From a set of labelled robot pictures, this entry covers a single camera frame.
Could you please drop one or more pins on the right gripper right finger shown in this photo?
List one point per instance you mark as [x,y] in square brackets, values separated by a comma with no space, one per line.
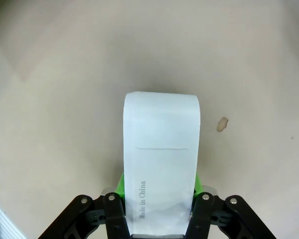
[214,219]

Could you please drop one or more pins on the white unwrapped digital clock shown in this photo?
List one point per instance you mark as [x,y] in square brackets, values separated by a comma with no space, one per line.
[162,149]

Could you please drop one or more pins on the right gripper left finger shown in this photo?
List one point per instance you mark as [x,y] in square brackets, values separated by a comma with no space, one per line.
[99,219]

